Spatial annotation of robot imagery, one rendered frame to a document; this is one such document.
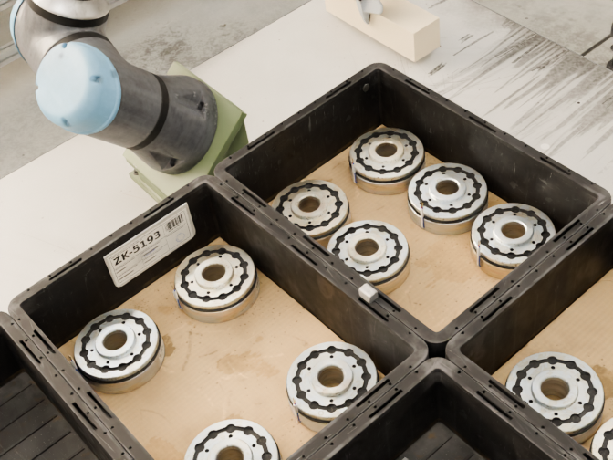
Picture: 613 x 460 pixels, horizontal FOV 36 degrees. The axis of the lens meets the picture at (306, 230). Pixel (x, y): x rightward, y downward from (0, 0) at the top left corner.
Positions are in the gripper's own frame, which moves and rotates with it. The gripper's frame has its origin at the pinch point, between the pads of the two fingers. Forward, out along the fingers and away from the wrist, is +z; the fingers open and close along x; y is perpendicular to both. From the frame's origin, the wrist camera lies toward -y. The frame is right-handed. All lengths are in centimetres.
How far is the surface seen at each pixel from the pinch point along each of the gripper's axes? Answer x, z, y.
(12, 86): -31, 76, -142
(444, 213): -35, -10, 51
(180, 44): 18, 76, -119
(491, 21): 15.8, 5.7, 12.3
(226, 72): -26.3, 5.9, -12.6
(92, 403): -84, -17, 49
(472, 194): -30, -10, 52
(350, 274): -53, -17, 55
